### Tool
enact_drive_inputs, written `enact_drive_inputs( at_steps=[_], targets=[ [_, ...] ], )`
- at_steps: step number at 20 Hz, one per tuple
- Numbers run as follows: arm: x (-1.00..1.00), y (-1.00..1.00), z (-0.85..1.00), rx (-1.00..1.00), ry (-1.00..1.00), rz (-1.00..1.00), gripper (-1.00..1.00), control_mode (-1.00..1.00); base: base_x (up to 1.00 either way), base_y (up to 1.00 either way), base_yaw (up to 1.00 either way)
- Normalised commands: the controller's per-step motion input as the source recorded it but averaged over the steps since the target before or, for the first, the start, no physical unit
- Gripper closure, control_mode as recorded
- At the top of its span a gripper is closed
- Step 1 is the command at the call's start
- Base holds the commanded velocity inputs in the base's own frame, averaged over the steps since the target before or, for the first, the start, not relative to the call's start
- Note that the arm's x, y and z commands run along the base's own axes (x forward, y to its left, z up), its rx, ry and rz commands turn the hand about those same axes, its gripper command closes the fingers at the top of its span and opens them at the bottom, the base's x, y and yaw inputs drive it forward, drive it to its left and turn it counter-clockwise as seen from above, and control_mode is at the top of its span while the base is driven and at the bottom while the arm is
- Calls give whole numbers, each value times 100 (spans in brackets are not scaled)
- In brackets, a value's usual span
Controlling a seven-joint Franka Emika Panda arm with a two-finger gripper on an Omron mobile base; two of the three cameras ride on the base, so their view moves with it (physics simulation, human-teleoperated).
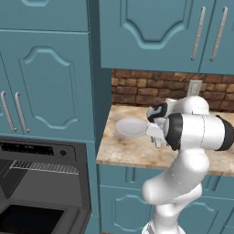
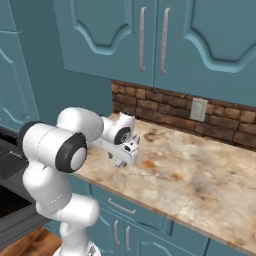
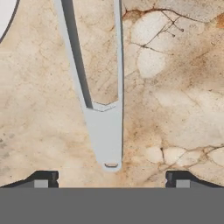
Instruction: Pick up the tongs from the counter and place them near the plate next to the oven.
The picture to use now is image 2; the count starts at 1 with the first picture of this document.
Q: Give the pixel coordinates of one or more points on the teal base cupboard door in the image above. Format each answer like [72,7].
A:
[223,250]
[106,236]
[160,245]

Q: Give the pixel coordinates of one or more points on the teal drawer front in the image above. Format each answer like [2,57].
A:
[146,213]

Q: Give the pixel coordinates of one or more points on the grey wall socket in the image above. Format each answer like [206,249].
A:
[198,109]

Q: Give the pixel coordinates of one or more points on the teal wall cupboard door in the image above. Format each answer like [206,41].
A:
[106,36]
[213,46]

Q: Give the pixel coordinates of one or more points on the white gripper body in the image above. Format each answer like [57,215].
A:
[116,150]

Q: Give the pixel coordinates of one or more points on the teal tall cupboard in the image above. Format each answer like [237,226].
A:
[40,66]

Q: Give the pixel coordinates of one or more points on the dark grey oven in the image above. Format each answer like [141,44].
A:
[10,173]

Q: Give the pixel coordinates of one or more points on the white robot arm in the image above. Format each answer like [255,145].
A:
[46,146]

